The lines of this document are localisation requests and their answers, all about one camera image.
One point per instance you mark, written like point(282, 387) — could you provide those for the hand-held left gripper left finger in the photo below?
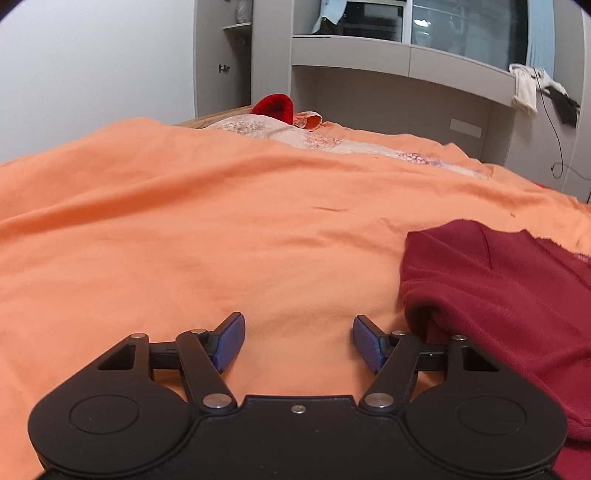
point(229, 341)

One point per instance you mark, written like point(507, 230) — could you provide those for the orange bed sheet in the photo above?
point(194, 221)

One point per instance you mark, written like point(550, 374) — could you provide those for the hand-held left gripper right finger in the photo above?
point(367, 344)

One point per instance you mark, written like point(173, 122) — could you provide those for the grey built-in cabinet unit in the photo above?
point(369, 69)

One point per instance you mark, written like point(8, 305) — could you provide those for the black cloth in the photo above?
point(565, 104)

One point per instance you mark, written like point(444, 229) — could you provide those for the white cloth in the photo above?
point(525, 90)

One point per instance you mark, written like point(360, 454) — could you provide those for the red plush hat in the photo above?
point(273, 106)

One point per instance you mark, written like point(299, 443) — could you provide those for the maroon sweatshirt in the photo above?
point(498, 295)

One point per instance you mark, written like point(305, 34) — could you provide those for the small orange cloth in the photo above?
point(310, 121)

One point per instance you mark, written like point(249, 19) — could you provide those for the glass window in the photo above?
point(461, 25)

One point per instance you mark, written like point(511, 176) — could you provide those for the white wall plate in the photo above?
point(466, 128)

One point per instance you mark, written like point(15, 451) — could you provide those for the wooden bed frame board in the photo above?
point(207, 119)

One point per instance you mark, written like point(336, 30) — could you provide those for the floral pink quilt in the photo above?
point(332, 144)

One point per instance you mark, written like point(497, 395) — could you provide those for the clear plastic bag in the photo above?
point(243, 11)

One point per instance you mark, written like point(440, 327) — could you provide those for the light blue curtain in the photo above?
point(328, 14)
point(540, 32)

